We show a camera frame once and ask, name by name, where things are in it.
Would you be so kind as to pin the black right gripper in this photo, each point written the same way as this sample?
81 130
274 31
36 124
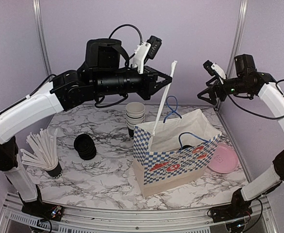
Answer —
217 87

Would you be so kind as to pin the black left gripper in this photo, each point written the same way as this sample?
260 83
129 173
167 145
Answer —
150 85

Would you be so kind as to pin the checkered paper takeout bag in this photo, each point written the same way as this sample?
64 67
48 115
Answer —
165 166

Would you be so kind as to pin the black plastic cup lid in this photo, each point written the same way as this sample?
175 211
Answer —
185 146

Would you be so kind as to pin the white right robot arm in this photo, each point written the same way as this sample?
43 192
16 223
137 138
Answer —
273 97

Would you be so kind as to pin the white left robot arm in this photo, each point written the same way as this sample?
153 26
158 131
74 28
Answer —
61 93

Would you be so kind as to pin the stack of paper cups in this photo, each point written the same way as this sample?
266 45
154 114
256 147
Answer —
135 114

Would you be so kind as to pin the pink round plate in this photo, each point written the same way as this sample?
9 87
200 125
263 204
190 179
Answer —
224 160

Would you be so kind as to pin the stack of black lids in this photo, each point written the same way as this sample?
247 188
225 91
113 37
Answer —
85 147

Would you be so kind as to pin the black cup holding straws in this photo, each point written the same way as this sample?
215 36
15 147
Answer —
55 172

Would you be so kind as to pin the bundle of white straws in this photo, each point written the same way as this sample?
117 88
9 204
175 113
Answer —
44 147

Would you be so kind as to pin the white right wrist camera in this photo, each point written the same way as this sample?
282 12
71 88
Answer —
213 69

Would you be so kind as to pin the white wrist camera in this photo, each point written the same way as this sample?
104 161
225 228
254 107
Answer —
144 52
213 69

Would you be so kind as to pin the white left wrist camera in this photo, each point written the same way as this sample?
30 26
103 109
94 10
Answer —
144 52

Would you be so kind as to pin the right aluminium frame post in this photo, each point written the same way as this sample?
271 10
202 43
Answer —
238 35

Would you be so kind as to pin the aluminium frame post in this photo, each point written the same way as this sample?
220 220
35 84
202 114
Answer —
42 42
238 35

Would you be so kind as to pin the left aluminium frame post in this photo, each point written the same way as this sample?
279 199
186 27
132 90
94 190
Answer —
42 42

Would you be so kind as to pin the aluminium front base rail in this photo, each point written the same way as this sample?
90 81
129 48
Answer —
82 219

